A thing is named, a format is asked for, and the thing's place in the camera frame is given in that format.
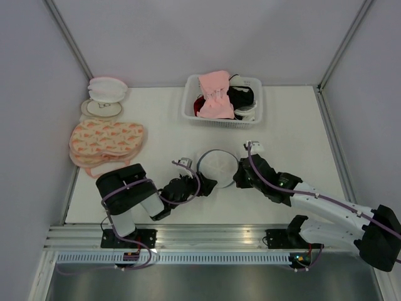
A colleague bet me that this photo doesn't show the beige round laundry bag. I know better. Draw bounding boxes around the beige round laundry bag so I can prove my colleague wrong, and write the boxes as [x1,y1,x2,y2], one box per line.
[81,99,123,119]

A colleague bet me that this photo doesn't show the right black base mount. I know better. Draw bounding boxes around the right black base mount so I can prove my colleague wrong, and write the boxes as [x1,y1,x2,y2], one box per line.
[265,229,303,250]

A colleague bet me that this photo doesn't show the aluminium rail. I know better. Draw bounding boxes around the aluminium rail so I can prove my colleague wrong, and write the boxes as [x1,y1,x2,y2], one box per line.
[44,224,286,251]
[313,86,358,204]

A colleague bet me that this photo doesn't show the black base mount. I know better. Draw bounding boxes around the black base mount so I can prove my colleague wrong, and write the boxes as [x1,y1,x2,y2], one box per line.
[100,229,157,249]
[265,229,303,250]

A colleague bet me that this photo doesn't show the pink bra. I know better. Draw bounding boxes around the pink bra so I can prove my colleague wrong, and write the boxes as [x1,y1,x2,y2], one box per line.
[198,70,234,119]

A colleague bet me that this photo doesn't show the aluminium frame post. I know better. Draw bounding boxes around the aluminium frame post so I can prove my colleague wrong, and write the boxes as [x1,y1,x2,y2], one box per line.
[316,0,375,93]
[43,0,93,80]

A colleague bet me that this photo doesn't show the aluminium front rail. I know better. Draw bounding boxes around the aluminium front rail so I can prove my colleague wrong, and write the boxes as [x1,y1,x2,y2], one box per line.
[44,224,286,251]

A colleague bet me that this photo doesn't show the white mesh laundry bag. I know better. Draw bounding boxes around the white mesh laundry bag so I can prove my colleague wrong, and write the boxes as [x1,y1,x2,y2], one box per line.
[196,149,239,189]

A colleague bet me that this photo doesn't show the white pink-edged flat bag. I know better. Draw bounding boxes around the white pink-edged flat bag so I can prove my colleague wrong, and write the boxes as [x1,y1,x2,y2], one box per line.
[83,160,131,179]

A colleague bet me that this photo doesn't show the white bra in basket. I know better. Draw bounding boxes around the white bra in basket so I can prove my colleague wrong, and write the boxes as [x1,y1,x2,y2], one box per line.
[227,74,257,121]

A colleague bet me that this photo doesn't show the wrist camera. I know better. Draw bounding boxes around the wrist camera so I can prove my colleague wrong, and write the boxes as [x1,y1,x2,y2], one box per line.
[249,141,264,154]
[178,157,193,169]

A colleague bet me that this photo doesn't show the right aluminium frame post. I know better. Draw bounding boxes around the right aluminium frame post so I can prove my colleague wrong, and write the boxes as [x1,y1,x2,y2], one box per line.
[316,0,375,93]

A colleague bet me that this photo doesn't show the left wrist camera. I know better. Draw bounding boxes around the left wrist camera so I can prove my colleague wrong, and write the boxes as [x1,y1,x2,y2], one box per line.
[178,157,193,169]

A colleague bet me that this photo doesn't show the left aluminium frame post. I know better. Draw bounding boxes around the left aluminium frame post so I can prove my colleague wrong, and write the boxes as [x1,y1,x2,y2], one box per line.
[43,0,93,80]

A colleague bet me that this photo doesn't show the white slotted cable duct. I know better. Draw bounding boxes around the white slotted cable duct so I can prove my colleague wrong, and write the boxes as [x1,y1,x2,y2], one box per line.
[56,251,291,265]

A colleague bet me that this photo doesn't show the black bra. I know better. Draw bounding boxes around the black bra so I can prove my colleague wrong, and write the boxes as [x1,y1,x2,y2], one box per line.
[227,86,255,120]

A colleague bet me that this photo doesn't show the white plastic basket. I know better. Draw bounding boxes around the white plastic basket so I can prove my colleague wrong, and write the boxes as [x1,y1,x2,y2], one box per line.
[181,70,263,129]

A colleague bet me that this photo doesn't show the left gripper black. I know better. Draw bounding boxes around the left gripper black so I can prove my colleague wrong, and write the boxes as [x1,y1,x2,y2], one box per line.
[170,171,217,209]

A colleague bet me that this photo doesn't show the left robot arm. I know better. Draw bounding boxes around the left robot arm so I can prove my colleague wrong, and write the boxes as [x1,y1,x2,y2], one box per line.
[96,158,217,248]

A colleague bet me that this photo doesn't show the white pink-trimmed laundry bags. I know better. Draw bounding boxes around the white pink-trimmed laundry bags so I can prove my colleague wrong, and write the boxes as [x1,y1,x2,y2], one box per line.
[88,77,128,103]

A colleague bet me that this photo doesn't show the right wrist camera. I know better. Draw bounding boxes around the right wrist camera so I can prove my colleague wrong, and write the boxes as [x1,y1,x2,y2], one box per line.
[249,141,264,154]

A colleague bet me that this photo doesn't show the right side aluminium rail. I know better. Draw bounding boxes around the right side aluminium rail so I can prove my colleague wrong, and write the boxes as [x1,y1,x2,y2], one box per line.
[313,86,358,204]

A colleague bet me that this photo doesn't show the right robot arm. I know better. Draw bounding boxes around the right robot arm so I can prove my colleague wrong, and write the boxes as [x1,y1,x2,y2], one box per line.
[233,154,400,272]

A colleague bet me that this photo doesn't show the dark red bra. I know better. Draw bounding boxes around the dark red bra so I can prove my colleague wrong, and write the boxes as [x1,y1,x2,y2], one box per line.
[193,95,206,117]

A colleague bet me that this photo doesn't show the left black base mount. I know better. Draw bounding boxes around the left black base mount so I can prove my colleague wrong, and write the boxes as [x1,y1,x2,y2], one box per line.
[100,229,157,249]

